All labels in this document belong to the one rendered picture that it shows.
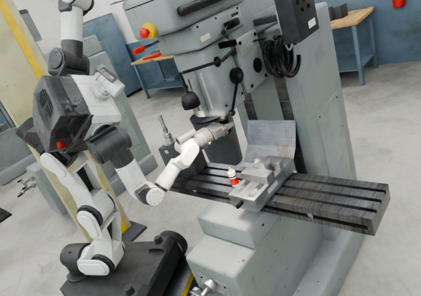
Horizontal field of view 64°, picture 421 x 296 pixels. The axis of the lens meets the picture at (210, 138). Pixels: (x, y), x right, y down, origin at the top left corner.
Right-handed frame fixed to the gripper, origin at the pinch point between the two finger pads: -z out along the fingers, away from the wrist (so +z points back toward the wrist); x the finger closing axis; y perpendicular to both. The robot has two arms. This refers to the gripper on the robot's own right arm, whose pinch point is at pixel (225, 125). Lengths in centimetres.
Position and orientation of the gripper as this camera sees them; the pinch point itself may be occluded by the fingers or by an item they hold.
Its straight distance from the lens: 163.8
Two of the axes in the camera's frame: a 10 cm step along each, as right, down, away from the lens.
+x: -5.6, -1.7, 8.1
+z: -7.7, 4.7, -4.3
